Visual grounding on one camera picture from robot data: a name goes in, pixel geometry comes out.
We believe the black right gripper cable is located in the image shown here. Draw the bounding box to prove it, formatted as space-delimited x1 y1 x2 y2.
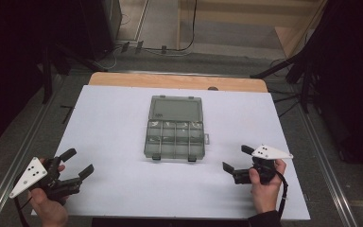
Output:
275 171 290 220

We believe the clear grey compartment box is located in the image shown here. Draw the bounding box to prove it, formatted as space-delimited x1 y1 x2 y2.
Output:
143 95 211 163

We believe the wooden table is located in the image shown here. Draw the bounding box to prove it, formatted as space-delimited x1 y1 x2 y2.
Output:
87 71 269 94

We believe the black tripod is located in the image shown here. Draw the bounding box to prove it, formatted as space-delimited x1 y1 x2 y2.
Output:
250 46 318 114

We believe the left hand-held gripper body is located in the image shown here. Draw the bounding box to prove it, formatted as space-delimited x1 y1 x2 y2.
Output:
9 155 83 202

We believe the black stand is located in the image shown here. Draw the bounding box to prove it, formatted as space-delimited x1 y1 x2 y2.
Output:
41 42 110 106

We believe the white table mat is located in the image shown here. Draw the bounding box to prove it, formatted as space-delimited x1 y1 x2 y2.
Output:
30 84 312 221

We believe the person's right hand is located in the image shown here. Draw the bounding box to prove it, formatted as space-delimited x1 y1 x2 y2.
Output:
248 158 287 216

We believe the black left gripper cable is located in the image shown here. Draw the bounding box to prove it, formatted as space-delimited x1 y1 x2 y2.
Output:
13 195 34 227

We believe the light wooden frame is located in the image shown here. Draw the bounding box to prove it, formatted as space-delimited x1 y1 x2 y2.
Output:
175 0 329 61

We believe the dark cabinet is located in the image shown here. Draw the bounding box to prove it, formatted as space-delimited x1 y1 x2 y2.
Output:
77 0 123 61

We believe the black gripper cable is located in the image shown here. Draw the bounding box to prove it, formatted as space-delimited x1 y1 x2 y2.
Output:
13 195 34 227
275 171 290 220

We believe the person's left hand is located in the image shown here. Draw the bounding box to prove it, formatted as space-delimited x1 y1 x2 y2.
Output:
27 158 69 227

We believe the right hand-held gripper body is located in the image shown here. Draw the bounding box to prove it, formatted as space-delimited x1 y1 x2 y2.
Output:
232 144 295 186

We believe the black floor cable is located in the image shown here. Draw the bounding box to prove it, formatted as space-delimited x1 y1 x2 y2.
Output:
143 0 199 54

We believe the metal floor rail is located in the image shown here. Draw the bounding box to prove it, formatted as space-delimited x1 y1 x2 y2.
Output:
297 102 360 227
0 74 69 227

